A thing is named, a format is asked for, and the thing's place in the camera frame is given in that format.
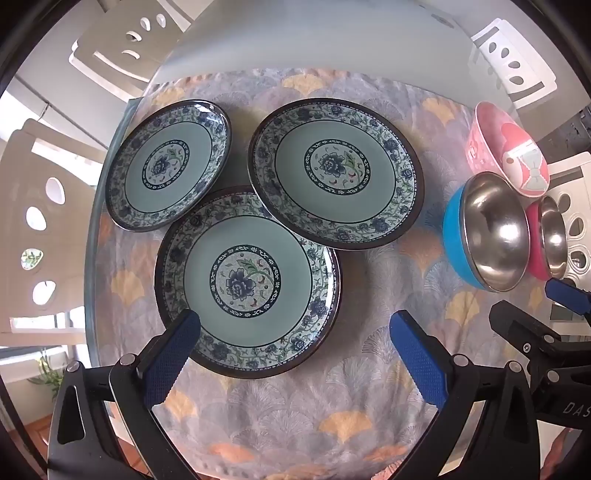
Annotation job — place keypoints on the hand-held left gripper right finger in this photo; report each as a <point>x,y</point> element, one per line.
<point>415,355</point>

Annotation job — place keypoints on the green potted plant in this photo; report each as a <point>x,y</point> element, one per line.
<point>46,369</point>

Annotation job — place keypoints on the white chair with oval holes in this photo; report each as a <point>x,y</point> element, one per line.
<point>111,50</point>
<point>531,69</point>
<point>18,194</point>
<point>572,184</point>

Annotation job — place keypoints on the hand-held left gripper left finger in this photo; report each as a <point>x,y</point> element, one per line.
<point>175,355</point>

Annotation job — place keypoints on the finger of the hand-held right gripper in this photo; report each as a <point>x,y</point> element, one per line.
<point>517,325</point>
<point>568,297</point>

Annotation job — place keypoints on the pink printed bowl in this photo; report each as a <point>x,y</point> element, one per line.
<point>503,138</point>

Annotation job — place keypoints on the fan-patterned tablecloth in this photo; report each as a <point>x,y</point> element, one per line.
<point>369,323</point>

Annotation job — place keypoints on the blue floral ceramic plate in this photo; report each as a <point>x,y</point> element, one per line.
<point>288,258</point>
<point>196,152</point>
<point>295,161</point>

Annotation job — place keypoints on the blue steel-lined bowl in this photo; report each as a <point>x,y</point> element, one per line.
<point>494,230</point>

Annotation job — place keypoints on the pink steel-lined bowl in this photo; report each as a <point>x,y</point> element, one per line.
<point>552,235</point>

